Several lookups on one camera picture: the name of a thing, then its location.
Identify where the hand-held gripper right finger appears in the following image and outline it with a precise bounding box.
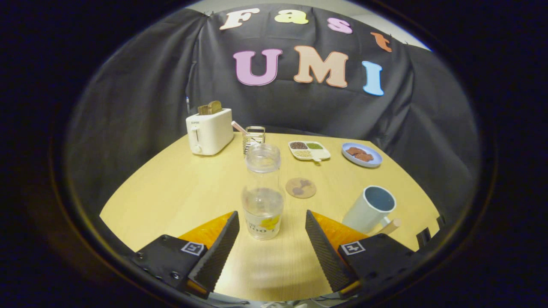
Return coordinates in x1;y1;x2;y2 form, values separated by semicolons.
305;210;424;299

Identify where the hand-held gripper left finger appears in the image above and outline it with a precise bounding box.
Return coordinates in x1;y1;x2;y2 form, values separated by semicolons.
131;210;240;299

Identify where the white cup with wooden handle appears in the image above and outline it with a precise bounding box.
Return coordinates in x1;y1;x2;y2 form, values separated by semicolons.
342;185;402;236

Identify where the round cork coaster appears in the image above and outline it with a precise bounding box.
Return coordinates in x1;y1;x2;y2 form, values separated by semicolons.
285;178;317;199

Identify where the clear plastic juice bottle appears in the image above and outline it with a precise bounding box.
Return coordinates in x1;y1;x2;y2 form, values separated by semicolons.
241;143;285;240

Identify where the wooden table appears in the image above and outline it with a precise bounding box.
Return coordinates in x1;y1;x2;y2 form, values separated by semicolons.
99;130;441;302

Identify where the white divided snack tray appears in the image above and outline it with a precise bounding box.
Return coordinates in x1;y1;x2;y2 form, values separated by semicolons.
288;141;331;163

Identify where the blue plate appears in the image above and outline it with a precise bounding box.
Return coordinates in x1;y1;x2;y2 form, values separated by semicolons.
341;142;383;168

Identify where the white toaster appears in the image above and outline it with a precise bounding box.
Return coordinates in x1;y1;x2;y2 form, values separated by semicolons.
185;108;235;156

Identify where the pink straw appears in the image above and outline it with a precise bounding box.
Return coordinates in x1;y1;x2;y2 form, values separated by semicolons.
231;121;260;143

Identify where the black backdrop cloth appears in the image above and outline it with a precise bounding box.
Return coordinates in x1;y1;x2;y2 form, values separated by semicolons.
64;3;482;223

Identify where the wire mesh holder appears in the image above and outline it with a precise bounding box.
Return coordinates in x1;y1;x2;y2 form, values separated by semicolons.
243;126;266;155

